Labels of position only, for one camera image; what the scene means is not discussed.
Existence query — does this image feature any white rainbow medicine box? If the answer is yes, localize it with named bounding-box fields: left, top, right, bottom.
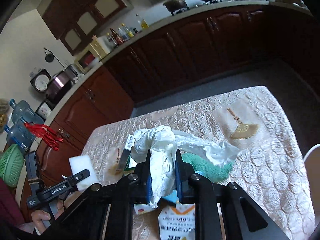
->
left=116, top=134, right=137, bottom=176

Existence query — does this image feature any white tissue paper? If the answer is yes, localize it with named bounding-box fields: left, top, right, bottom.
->
left=131, top=126, right=240, bottom=209

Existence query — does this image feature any orange white snack bag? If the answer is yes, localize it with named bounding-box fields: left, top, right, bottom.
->
left=158, top=204, right=195, bottom=240

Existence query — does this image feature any kitchen scale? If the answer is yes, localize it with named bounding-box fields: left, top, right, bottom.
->
left=30, top=69, right=51, bottom=93

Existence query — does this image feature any person's left hand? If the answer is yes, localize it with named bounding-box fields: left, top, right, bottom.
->
left=31, top=199, right=65, bottom=235

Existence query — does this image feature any green towel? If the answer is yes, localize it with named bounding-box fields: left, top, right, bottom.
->
left=182, top=153, right=233, bottom=183

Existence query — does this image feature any green colander basket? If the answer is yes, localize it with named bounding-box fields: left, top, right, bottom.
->
left=1, top=144, right=24, bottom=187

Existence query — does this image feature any white sponge block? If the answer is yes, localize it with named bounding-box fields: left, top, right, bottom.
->
left=69, top=155, right=99, bottom=192

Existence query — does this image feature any red tassel decoration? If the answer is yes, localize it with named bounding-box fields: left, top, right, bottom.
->
left=24, top=122, right=63, bottom=151

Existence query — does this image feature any blue water jug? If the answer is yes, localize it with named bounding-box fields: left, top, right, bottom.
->
left=4, top=125, right=35, bottom=153
left=9, top=99, right=44, bottom=125

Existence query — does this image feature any beige embroidered tablecloth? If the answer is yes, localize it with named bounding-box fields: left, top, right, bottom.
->
left=82, top=86, right=315, bottom=239

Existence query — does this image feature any rice cooker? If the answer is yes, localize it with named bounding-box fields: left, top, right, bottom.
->
left=46, top=64, right=78, bottom=105

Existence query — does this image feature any cream microwave oven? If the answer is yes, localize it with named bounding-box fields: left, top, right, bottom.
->
left=74, top=37, right=111, bottom=74

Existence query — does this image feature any dark soy sauce bottle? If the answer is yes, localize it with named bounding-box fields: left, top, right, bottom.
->
left=110, top=28, right=123, bottom=46

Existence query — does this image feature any yellow oil bottle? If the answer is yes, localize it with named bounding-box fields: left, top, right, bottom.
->
left=136, top=14, right=149, bottom=29

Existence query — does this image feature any dark cooking pot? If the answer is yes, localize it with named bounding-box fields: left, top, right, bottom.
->
left=163, top=0, right=189, bottom=15

